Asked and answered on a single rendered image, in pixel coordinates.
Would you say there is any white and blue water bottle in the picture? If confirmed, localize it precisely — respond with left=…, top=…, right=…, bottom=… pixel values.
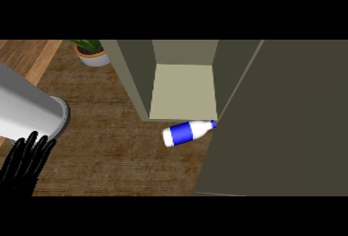
left=163, top=119, right=219, bottom=148

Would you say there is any olive green open cabinet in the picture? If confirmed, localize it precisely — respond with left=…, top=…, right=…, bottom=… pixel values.
left=99, top=40, right=264, bottom=123

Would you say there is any potted green plant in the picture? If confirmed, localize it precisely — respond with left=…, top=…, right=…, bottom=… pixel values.
left=70, top=40, right=112, bottom=67

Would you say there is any silver cylindrical appliance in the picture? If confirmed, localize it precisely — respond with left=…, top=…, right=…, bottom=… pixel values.
left=0, top=61, right=73, bottom=143

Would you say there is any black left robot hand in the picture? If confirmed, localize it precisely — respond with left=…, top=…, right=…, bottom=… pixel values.
left=0, top=130, right=59, bottom=197

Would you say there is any dark grey cabinet door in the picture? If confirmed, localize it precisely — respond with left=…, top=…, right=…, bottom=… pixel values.
left=192, top=40, right=348, bottom=197

